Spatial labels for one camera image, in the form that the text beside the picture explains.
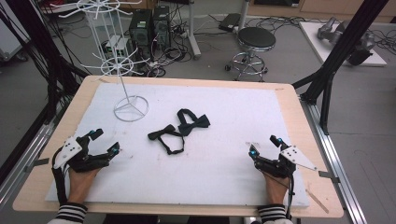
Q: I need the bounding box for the flat black box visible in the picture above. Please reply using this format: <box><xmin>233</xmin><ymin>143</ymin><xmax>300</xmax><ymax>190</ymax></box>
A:
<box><xmin>218</xmin><ymin>12</ymin><xmax>242</xmax><ymax>33</ymax></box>

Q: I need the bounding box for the person's right hand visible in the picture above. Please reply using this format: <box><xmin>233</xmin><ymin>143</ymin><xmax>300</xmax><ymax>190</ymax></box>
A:
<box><xmin>262</xmin><ymin>172</ymin><xmax>290</xmax><ymax>205</ymax></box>

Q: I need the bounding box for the small white green device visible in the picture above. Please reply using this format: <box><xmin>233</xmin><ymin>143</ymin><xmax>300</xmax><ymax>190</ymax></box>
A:
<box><xmin>105</xmin><ymin>35</ymin><xmax>134</xmax><ymax>58</ymax></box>

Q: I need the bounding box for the black computer tower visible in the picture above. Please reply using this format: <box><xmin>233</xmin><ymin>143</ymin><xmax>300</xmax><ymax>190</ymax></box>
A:
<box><xmin>128</xmin><ymin>8</ymin><xmax>154</xmax><ymax>61</ymax></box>
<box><xmin>151</xmin><ymin>5</ymin><xmax>172</xmax><ymax>50</ymax></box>

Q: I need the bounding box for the person's left hand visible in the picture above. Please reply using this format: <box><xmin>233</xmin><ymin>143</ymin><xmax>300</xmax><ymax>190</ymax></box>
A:
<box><xmin>67</xmin><ymin>168</ymin><xmax>101</xmax><ymax>205</ymax></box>

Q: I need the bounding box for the aluminium rail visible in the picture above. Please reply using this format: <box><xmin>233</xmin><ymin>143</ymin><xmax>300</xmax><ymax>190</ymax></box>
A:
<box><xmin>0</xmin><ymin>119</ymin><xmax>59</xmax><ymax>206</ymax></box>
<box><xmin>299</xmin><ymin>94</ymin><xmax>369</xmax><ymax>224</ymax></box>

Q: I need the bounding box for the black round stool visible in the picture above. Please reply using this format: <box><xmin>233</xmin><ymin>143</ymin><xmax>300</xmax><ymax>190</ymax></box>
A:
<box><xmin>225</xmin><ymin>26</ymin><xmax>277</xmax><ymax>83</ymax></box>

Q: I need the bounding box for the black metal frame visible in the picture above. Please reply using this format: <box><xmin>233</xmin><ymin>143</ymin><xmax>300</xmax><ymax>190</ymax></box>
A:
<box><xmin>291</xmin><ymin>0</ymin><xmax>390</xmax><ymax>135</ymax></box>
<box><xmin>0</xmin><ymin>0</ymin><xmax>90</xmax><ymax>125</ymax></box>

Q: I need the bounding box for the white wire display rack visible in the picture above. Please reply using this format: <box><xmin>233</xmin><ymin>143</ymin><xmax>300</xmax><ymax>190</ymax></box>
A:
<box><xmin>49</xmin><ymin>0</ymin><xmax>150</xmax><ymax>123</ymax></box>

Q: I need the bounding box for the white foam mat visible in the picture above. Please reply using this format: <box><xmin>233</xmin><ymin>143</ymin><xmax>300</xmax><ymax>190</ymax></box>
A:
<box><xmin>45</xmin><ymin>82</ymin><xmax>311</xmax><ymax>209</ymax></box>

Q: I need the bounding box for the metal bracket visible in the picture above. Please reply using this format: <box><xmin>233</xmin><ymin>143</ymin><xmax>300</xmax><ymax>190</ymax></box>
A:
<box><xmin>23</xmin><ymin>157</ymin><xmax>50</xmax><ymax>174</ymax></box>
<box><xmin>318</xmin><ymin>170</ymin><xmax>341</xmax><ymax>185</ymax></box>

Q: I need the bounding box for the white floor board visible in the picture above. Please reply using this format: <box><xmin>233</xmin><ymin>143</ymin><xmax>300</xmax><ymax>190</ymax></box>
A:
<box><xmin>298</xmin><ymin>21</ymin><xmax>388</xmax><ymax>67</ymax></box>

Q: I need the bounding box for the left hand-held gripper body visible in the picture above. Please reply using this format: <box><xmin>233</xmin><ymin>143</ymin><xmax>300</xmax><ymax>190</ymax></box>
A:
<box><xmin>52</xmin><ymin>134</ymin><xmax>112</xmax><ymax>174</ymax></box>

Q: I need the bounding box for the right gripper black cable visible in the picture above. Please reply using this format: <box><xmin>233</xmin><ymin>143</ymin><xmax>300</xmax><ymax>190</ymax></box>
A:
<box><xmin>285</xmin><ymin>174</ymin><xmax>296</xmax><ymax>219</ymax></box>

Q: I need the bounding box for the tangle of floor cables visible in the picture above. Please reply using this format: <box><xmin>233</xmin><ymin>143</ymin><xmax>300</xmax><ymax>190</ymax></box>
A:
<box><xmin>144</xmin><ymin>3</ymin><xmax>195</xmax><ymax>78</ymax></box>

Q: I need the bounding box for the black bow tie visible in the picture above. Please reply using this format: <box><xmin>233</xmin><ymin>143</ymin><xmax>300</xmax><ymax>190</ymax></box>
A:
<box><xmin>176</xmin><ymin>108</ymin><xmax>211</xmax><ymax>137</ymax></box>
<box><xmin>147</xmin><ymin>123</ymin><xmax>186</xmax><ymax>156</ymax></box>

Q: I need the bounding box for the white desk leg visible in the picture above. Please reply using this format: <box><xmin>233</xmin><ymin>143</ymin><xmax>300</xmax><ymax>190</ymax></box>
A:
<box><xmin>186</xmin><ymin>0</ymin><xmax>203</xmax><ymax>61</ymax></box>
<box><xmin>236</xmin><ymin>0</ymin><xmax>251</xmax><ymax>33</ymax></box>

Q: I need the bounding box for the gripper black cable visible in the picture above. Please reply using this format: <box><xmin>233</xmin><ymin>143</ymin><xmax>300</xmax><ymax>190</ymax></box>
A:
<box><xmin>50</xmin><ymin>147</ymin><xmax>69</xmax><ymax>206</ymax></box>
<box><xmin>285</xmin><ymin>174</ymin><xmax>296</xmax><ymax>219</ymax></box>

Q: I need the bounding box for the grey machine part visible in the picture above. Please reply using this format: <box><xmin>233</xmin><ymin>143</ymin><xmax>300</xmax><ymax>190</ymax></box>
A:
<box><xmin>317</xmin><ymin>16</ymin><xmax>377</xmax><ymax>66</ymax></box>

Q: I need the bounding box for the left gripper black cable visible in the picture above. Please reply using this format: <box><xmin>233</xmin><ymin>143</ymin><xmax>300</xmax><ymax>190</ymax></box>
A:
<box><xmin>50</xmin><ymin>147</ymin><xmax>69</xmax><ymax>206</ymax></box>

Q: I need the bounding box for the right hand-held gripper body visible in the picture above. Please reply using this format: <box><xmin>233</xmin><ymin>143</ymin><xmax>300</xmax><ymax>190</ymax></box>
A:
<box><xmin>254</xmin><ymin>145</ymin><xmax>318</xmax><ymax>179</ymax></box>

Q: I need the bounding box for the thin wooden stick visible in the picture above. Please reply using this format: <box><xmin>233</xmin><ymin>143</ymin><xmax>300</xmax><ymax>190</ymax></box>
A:
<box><xmin>304</xmin><ymin>188</ymin><xmax>330</xmax><ymax>215</ymax></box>

